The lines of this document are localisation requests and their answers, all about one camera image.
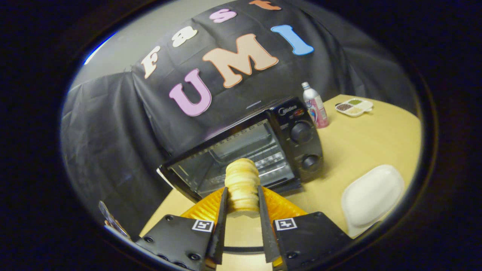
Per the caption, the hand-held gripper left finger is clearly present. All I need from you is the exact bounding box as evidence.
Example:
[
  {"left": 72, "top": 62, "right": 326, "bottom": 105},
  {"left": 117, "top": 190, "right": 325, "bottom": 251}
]
[{"left": 135, "top": 187, "right": 229, "bottom": 271}]

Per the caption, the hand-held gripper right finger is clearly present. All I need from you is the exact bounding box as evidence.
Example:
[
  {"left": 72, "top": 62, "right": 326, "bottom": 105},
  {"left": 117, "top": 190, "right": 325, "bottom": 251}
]
[{"left": 257, "top": 185, "right": 352, "bottom": 271}]

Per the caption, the yellow ridged bread roll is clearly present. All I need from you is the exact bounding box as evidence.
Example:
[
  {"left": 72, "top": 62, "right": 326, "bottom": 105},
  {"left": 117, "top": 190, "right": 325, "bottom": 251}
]
[{"left": 224, "top": 158, "right": 261, "bottom": 212}]

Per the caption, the black toaster oven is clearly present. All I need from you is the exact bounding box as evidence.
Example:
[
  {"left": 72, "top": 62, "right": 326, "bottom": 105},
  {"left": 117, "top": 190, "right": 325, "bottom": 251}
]
[{"left": 157, "top": 96, "right": 324, "bottom": 204}]

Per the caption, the smartphone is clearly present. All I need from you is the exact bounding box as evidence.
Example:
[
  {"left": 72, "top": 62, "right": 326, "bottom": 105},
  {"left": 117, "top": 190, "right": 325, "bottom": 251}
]
[{"left": 99, "top": 201, "right": 130, "bottom": 239}]

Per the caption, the white plate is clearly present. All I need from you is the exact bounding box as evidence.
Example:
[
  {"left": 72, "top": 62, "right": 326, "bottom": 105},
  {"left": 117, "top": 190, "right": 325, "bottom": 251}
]
[{"left": 341, "top": 164, "right": 405, "bottom": 238}]

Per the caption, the silver bottle with pink label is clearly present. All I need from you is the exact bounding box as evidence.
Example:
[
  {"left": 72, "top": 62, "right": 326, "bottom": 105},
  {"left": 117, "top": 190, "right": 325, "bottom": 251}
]
[{"left": 301, "top": 82, "right": 329, "bottom": 129}]

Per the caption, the white divided dish with grains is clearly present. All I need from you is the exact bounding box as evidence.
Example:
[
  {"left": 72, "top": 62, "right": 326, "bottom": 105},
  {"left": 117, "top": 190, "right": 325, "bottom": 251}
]
[{"left": 335, "top": 97, "right": 374, "bottom": 117}]

